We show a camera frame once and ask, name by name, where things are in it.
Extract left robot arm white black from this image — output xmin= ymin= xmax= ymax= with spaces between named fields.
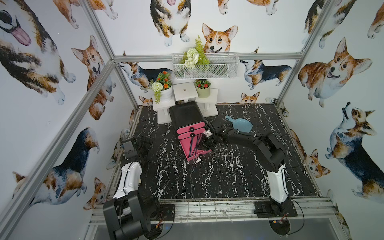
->
xmin=103 ymin=137 xmax=158 ymax=240

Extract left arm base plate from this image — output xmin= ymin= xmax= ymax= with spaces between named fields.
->
xmin=148 ymin=204 xmax=176 ymax=222

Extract green white artificial fern flowers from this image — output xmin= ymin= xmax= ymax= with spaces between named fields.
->
xmin=181 ymin=35 xmax=210 ymax=70

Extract white wire basket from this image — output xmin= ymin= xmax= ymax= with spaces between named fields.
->
xmin=172 ymin=53 xmax=240 ymax=80

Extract green pot red flowers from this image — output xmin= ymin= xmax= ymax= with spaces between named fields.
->
xmin=195 ymin=79 xmax=211 ymax=99

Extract pink bottom drawer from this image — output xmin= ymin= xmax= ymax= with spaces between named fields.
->
xmin=180 ymin=134 xmax=212 ymax=162

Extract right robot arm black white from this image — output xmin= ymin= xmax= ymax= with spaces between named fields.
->
xmin=198 ymin=122 xmax=289 ymax=210

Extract white stepped display stand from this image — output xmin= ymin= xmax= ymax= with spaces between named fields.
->
xmin=153 ymin=82 xmax=219 ymax=125

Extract black drawer cabinet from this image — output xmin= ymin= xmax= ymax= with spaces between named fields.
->
xmin=169 ymin=101 xmax=205 ymax=134

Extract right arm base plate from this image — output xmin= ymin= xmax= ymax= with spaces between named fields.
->
xmin=254 ymin=199 xmax=298 ymax=218

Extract white pot orange flowers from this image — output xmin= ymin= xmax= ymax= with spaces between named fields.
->
xmin=150 ymin=71 xmax=173 ymax=103

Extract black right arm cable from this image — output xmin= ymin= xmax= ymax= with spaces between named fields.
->
xmin=281 ymin=134 xmax=307 ymax=169

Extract teal plastic dustpan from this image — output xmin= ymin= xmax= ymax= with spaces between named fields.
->
xmin=225 ymin=116 xmax=253 ymax=133

